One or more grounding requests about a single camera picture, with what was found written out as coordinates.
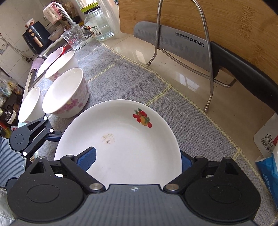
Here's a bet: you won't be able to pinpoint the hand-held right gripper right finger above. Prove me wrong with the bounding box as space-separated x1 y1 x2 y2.
163 150 245 193

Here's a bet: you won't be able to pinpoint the glass jar with green lid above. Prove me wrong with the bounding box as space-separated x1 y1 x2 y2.
81 5 114 42

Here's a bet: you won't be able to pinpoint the white plate with fruit print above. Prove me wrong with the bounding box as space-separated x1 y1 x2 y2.
54 99 182 188

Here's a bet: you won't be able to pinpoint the white bowl with pink flowers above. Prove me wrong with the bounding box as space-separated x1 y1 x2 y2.
18 87 42 124
44 50 79 82
42 67 90 119

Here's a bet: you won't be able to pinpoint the clear glass mug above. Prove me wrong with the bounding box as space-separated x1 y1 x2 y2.
61 24 88 51

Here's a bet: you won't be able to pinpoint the dark blue air fryer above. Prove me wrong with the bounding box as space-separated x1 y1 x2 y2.
22 21 51 55

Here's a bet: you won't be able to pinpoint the bamboo cutting board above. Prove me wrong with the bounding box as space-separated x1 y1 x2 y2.
118 0 278 122

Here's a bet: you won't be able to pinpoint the metal bowl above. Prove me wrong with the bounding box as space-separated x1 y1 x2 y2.
48 27 66 42

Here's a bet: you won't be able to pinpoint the grey and teal towel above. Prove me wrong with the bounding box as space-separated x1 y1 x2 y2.
6 41 270 218

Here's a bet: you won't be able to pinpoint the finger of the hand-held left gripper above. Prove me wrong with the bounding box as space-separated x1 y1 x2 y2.
22 116 63 156

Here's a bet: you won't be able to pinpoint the pink and white strainer basket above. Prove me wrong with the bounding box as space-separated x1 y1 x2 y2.
36 47 64 78

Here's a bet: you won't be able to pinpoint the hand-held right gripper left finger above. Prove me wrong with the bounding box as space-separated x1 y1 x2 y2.
27 146 106 193

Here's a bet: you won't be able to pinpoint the white jacket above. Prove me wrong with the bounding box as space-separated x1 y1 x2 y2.
0 188 17 226

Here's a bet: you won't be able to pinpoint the pink cloth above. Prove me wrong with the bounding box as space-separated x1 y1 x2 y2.
42 2 66 24

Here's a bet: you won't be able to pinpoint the metal wire rack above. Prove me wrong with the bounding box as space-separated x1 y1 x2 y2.
146 0 237 112

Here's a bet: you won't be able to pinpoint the large black-handled cleaver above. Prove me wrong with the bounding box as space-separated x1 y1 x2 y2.
133 21 278 113

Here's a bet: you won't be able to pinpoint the tall sleeve of plastic cups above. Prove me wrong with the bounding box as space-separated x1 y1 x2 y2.
98 0 121 39

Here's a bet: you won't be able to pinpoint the blue and white bag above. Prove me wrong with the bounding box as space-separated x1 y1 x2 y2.
255 150 278 209

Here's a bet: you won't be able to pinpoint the crumpled plastic bags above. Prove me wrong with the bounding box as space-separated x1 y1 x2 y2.
0 74 24 131

